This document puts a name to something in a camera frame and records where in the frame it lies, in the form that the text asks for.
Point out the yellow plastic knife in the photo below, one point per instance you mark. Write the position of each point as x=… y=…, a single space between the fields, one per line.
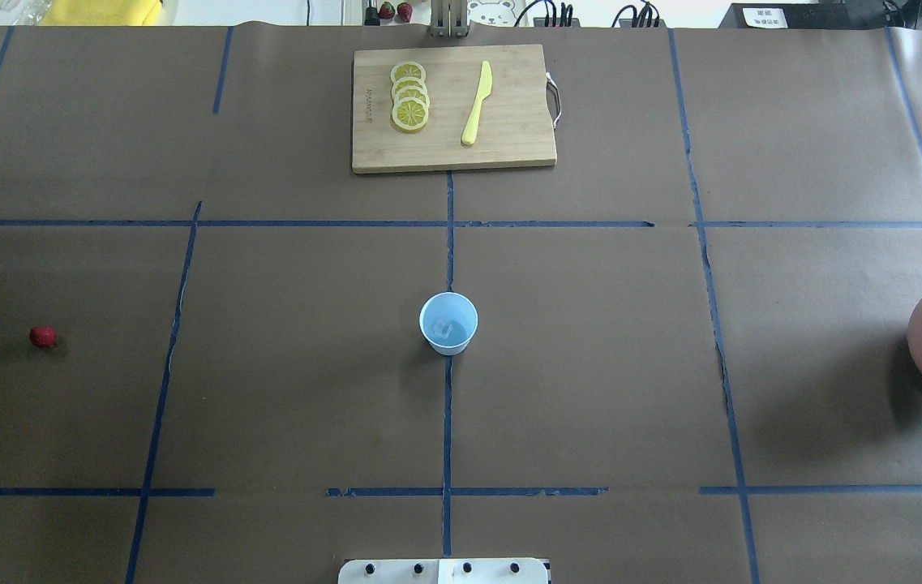
x=483 y=91

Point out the lemon slice four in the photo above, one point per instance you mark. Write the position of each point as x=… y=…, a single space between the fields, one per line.
x=410 y=115

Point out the wooden cutting board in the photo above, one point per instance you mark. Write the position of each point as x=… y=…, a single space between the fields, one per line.
x=516 y=129

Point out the light blue cup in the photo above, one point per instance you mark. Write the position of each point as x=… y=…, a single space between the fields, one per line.
x=451 y=306

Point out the lemon slice two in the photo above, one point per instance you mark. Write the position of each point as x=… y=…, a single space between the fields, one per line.
x=409 y=86

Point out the red strawberry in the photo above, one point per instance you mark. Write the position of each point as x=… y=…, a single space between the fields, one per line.
x=44 y=337

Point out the lemon slice one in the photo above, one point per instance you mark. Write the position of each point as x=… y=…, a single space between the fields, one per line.
x=408 y=70

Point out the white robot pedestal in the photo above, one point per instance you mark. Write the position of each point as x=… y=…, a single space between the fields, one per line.
x=446 y=570

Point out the yellow cloth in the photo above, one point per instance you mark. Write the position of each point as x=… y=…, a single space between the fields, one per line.
x=103 y=13

